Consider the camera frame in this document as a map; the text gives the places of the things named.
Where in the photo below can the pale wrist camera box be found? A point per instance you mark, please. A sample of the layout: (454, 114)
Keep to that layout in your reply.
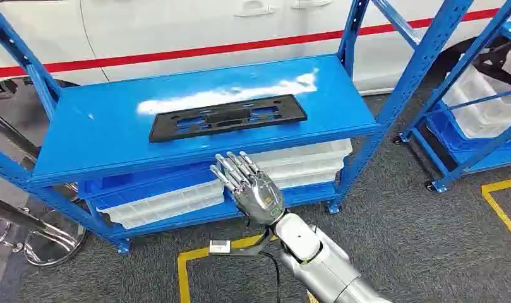
(219, 247)

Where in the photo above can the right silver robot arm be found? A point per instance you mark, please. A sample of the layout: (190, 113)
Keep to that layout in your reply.
(318, 259)

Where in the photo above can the yellow floor tape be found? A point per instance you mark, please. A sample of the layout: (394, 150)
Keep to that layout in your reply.
(500, 209)
(183, 276)

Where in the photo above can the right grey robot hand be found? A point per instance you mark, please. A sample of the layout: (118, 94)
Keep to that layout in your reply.
(257, 196)

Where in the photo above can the white plastic compartment tray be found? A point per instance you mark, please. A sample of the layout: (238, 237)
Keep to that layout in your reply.
(309, 175)
(163, 207)
(305, 152)
(485, 113)

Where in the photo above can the black plastic mounting plate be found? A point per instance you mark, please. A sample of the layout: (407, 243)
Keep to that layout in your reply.
(167, 129)

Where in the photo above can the black car wheel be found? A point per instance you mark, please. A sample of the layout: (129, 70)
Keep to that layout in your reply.
(489, 62)

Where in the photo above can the white car with red stripe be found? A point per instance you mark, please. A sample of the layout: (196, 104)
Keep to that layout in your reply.
(196, 25)

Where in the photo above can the blue plastic crate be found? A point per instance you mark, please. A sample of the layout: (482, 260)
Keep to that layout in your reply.
(452, 140)
(113, 186)

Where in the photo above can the chrome stool base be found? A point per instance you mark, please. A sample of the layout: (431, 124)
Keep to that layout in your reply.
(50, 242)

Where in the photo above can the blue metal shelf rack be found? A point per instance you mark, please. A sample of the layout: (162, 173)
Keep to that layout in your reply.
(465, 62)
(113, 125)

